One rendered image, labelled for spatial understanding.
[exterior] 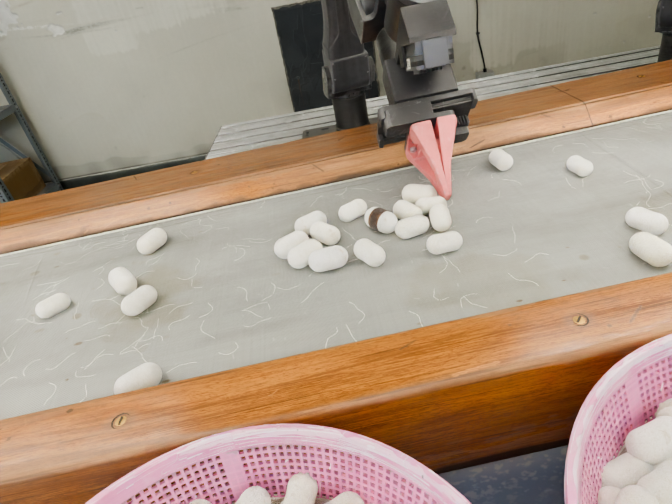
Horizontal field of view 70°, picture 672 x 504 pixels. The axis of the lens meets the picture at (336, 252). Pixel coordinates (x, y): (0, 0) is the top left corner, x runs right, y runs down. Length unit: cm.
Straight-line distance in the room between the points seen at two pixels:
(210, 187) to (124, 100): 216
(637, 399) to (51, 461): 35
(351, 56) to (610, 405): 69
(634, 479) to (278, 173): 47
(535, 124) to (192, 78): 214
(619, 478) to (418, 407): 11
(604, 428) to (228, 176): 49
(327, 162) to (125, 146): 230
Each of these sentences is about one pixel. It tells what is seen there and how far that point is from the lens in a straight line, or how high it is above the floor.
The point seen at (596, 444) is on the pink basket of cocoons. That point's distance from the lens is 31.
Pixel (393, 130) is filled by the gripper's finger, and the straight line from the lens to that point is 51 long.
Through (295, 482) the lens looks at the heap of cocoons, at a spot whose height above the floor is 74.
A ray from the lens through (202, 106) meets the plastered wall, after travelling 266.
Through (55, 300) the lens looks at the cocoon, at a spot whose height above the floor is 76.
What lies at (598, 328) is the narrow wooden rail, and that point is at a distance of 35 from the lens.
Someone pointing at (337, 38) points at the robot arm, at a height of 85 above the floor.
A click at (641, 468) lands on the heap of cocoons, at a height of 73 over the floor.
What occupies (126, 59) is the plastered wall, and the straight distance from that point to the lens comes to 270.
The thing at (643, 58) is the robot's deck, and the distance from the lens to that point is 126.
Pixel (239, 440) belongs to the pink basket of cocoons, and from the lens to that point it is 30.
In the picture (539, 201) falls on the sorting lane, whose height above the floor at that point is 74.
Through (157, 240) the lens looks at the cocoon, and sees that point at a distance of 56.
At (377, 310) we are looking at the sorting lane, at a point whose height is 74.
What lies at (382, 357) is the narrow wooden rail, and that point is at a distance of 32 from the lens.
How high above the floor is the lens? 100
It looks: 33 degrees down
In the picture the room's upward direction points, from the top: 12 degrees counter-clockwise
